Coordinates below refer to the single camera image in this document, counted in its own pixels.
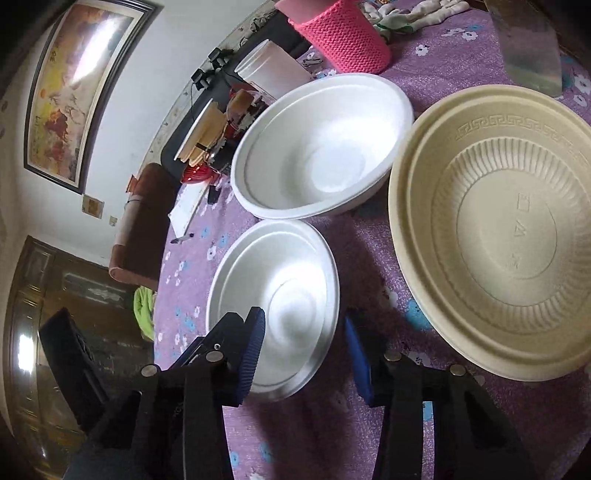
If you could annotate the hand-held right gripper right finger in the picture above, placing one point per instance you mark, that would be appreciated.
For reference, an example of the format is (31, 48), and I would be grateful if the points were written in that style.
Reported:
(358, 364)

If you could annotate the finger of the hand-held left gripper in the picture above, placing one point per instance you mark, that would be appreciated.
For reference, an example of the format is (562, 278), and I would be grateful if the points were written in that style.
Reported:
(210, 341)

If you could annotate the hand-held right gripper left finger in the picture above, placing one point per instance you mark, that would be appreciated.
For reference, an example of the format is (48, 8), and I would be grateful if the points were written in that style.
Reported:
(251, 355)

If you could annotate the small white foam bowl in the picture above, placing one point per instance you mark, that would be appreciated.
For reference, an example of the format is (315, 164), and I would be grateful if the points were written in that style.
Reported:
(281, 295)

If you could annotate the large white foam bowl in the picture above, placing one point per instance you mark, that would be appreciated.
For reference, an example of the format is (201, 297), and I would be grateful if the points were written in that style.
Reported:
(318, 147)

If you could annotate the purple floral tablecloth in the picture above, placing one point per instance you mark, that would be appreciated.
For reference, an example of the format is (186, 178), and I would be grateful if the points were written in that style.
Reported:
(360, 429)

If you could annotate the dark wooden glass cabinet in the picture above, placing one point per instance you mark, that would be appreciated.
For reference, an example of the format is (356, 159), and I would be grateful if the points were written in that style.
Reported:
(55, 295)

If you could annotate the green cloth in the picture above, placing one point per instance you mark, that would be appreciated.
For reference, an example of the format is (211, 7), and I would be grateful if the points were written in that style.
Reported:
(144, 311)

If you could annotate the black pen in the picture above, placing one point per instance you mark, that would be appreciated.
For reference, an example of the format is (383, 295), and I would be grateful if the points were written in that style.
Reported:
(182, 239)

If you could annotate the white paper sheets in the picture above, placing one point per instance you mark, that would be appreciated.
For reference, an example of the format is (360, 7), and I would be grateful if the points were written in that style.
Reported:
(187, 210)

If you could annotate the brown armchair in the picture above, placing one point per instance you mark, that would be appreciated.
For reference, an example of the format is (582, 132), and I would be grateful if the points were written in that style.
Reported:
(143, 221)

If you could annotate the black cylindrical device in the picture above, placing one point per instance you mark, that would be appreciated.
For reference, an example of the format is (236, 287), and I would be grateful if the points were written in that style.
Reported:
(213, 194)

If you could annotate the red plate under bowl stack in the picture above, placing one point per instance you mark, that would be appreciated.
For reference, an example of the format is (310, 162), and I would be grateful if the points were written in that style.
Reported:
(196, 174)

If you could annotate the beige embossed plate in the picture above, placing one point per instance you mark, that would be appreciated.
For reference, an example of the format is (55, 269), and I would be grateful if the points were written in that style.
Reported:
(503, 230)

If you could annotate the black leather sofa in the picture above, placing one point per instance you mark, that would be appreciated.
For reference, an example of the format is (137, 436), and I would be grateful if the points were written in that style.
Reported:
(184, 138)

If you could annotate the framed painting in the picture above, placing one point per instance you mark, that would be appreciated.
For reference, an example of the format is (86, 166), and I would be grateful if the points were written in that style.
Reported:
(78, 87)

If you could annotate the white plastic cup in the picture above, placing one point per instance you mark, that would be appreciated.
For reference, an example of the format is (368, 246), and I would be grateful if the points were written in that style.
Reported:
(272, 69)

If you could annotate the pink knitted cup holder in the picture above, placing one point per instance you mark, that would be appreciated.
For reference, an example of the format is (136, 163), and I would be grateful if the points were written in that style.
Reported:
(346, 39)

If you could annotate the clear plastic container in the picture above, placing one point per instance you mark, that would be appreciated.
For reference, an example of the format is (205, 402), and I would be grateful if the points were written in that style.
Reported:
(526, 50)

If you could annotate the white cloth glove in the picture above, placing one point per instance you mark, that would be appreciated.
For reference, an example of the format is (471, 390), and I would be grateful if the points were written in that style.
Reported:
(441, 10)

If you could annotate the small yellow wall sticker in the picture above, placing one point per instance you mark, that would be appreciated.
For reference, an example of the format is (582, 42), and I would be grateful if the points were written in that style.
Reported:
(92, 205)

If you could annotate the black camera device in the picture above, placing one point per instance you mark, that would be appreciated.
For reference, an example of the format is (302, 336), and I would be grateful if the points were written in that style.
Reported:
(220, 56)
(202, 79)

